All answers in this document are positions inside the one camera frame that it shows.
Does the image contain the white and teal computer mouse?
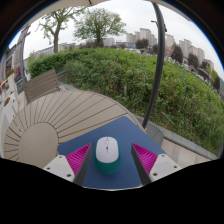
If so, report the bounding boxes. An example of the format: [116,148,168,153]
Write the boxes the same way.
[94,136,121,175]

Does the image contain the grey shopfront building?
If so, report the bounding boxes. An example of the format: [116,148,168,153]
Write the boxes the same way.
[0,44,18,84]

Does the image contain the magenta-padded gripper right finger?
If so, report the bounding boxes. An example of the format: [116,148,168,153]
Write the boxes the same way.
[130,143,183,186]

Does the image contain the grey stone curb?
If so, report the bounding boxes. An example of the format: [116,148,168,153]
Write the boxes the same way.
[134,114,219,161]

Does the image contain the slatted wooden chair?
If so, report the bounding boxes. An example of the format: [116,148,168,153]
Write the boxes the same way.
[22,68,68,104]

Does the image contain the bare-trunk leafy tree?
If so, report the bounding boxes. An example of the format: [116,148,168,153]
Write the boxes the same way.
[38,7,84,54]

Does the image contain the blue mouse pad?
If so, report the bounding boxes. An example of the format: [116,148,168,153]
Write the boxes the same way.
[57,115,167,190]

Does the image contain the distant apartment buildings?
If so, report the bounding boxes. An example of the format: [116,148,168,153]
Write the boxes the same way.
[31,28,224,88]

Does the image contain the round-crowned green tree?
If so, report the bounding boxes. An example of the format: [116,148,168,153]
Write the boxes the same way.
[73,8,127,48]

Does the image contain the green hedge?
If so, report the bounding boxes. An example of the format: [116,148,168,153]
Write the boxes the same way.
[28,47,224,156]

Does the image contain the dark curved umbrella pole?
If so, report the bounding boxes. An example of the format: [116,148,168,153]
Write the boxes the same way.
[142,2,167,130]

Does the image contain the beige patio umbrella canopy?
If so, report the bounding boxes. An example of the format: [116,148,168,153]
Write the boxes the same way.
[29,0,191,21]

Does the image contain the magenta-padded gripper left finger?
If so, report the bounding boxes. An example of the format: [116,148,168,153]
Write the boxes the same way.
[43,143,93,186]

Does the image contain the tall grey sign pillar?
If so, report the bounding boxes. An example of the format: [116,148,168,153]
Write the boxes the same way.
[18,26,32,83]

